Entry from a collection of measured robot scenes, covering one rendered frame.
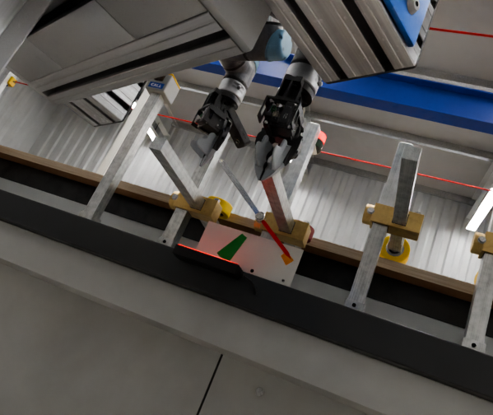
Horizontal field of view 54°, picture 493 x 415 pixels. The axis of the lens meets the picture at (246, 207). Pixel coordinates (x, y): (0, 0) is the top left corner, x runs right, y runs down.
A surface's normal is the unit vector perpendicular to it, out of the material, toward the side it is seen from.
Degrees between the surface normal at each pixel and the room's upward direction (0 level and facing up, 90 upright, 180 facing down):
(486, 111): 90
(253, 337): 90
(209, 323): 90
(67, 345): 90
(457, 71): 180
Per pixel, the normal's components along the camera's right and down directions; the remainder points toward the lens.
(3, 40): 0.71, 0.03
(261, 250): -0.21, -0.44
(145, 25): -0.38, 0.86
